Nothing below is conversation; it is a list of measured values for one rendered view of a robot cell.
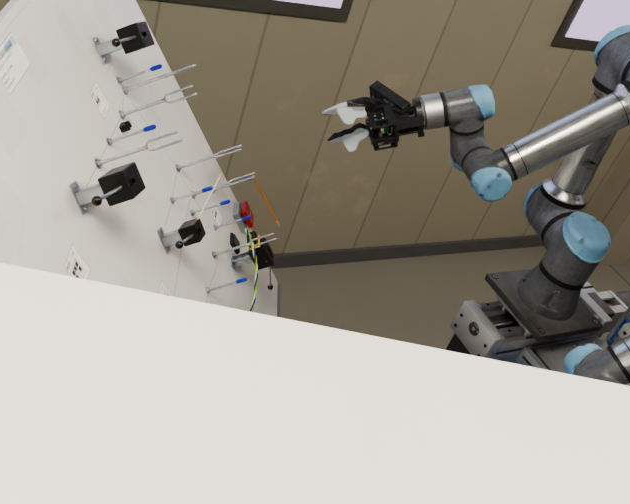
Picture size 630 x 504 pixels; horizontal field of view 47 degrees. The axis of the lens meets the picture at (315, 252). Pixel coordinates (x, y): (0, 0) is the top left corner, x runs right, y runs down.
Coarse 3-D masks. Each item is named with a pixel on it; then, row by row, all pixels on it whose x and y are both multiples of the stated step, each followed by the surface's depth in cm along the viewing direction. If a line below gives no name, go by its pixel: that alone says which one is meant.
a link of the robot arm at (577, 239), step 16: (560, 224) 172; (576, 224) 168; (592, 224) 170; (544, 240) 176; (560, 240) 169; (576, 240) 166; (592, 240) 165; (608, 240) 168; (544, 256) 175; (560, 256) 169; (576, 256) 167; (592, 256) 166; (560, 272) 170; (576, 272) 169; (592, 272) 171
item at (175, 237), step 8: (184, 224) 129; (192, 224) 127; (200, 224) 130; (160, 232) 129; (168, 232) 130; (176, 232) 128; (184, 232) 127; (192, 232) 127; (200, 232) 129; (168, 240) 129; (176, 240) 129; (184, 240) 125; (192, 240) 127; (200, 240) 127; (168, 248) 130
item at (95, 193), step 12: (120, 168) 102; (132, 168) 103; (108, 180) 100; (120, 180) 100; (132, 180) 102; (72, 192) 102; (84, 192) 102; (96, 192) 102; (108, 192) 98; (120, 192) 100; (132, 192) 100; (84, 204) 103; (96, 204) 95; (108, 204) 101
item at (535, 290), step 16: (528, 272) 181; (544, 272) 174; (528, 288) 177; (544, 288) 174; (560, 288) 172; (576, 288) 173; (528, 304) 177; (544, 304) 175; (560, 304) 174; (576, 304) 177; (560, 320) 176
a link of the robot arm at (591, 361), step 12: (576, 348) 124; (588, 348) 123; (600, 348) 124; (612, 348) 120; (624, 348) 119; (564, 360) 125; (576, 360) 123; (588, 360) 122; (600, 360) 120; (612, 360) 119; (624, 360) 118; (576, 372) 122; (588, 372) 120; (600, 372) 119; (612, 372) 118; (624, 372) 118; (624, 384) 118
